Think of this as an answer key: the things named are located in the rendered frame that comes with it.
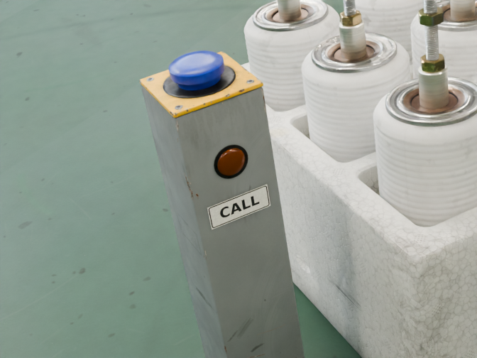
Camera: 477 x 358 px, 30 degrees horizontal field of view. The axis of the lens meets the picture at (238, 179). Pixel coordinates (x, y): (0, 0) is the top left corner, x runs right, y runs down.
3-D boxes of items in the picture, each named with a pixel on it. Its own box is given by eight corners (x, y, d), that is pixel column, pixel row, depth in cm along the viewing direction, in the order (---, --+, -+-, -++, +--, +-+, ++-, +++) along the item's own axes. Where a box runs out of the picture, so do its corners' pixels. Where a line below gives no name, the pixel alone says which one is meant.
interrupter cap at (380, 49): (299, 73, 78) (298, 66, 78) (328, 36, 83) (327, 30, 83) (382, 79, 75) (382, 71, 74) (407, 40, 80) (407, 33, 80)
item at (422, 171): (450, 234, 84) (444, 62, 75) (521, 287, 77) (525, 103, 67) (365, 274, 82) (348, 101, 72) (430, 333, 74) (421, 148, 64)
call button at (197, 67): (236, 87, 64) (232, 61, 63) (186, 105, 63) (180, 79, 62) (214, 68, 67) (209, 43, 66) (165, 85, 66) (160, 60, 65)
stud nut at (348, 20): (337, 25, 77) (336, 16, 77) (343, 18, 78) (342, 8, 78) (358, 26, 76) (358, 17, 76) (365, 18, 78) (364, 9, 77)
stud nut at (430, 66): (436, 60, 69) (436, 50, 68) (450, 67, 68) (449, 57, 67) (415, 67, 68) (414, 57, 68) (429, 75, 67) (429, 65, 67)
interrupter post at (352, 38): (336, 62, 79) (333, 27, 77) (346, 50, 80) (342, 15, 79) (363, 63, 78) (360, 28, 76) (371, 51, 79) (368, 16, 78)
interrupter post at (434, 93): (436, 94, 71) (435, 57, 69) (456, 105, 69) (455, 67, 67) (412, 104, 70) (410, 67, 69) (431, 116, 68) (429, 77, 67)
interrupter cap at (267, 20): (241, 17, 91) (240, 11, 90) (308, -4, 92) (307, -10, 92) (271, 41, 84) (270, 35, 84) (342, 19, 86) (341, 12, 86)
